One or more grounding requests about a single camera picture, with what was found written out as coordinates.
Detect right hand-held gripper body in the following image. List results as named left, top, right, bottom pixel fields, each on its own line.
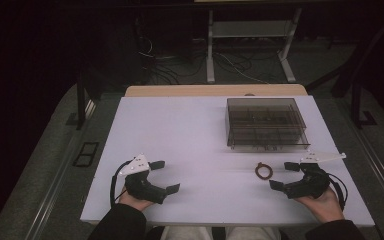
left=283, top=151, right=347, bottom=200

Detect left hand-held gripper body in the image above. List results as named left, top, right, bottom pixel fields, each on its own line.
left=118, top=153, right=168, bottom=205

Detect brown ring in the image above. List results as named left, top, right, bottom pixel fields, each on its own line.
left=254, top=162, right=274, bottom=181

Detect smoky clear drawer box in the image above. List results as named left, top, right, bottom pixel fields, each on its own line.
left=225, top=97, right=311, bottom=152

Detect person's left hand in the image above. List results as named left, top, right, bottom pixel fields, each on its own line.
left=118, top=188, right=154, bottom=212

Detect person's right hand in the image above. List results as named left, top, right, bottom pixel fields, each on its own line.
left=294, top=187, right=346, bottom=224

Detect black metal stand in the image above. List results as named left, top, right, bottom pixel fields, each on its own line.
left=350, top=81, right=378, bottom=130
left=75, top=64, right=98, bottom=131

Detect wooden table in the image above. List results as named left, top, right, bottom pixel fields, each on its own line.
left=124, top=83, right=309, bottom=98

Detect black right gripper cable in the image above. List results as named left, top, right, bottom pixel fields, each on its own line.
left=327, top=172, right=349, bottom=212

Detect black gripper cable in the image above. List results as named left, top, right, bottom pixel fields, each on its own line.
left=109, top=160, right=133, bottom=208
left=327, top=172, right=349, bottom=212

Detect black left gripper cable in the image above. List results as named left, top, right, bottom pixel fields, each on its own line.
left=109, top=160, right=133, bottom=208

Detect black floor frame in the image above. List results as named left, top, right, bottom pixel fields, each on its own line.
left=72, top=141, right=100, bottom=168

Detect cables on floor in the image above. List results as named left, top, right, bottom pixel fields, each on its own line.
left=134, top=18, right=281, bottom=85

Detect white metal desk frame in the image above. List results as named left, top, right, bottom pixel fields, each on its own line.
left=206, top=7, right=303, bottom=84

